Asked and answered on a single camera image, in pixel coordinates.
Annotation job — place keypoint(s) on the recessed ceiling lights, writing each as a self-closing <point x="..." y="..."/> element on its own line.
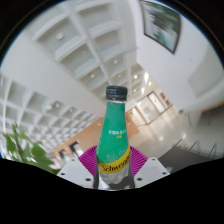
<point x="145" y="77"/>

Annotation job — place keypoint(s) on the framed landscape painting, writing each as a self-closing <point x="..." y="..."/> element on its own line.
<point x="161" y="23"/>

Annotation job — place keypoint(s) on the black chairs group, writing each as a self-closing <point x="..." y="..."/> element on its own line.
<point x="196" y="146"/>

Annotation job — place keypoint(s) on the green plastic drink bottle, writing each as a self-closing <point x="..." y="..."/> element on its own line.
<point x="113" y="143"/>

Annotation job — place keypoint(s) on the green leafy potted plant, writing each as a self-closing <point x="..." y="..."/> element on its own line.
<point x="33" y="153"/>

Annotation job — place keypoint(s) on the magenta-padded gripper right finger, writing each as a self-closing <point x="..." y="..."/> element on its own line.
<point x="150" y="171"/>

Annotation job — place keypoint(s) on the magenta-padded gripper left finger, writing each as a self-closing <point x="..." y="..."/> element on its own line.
<point x="75" y="171"/>

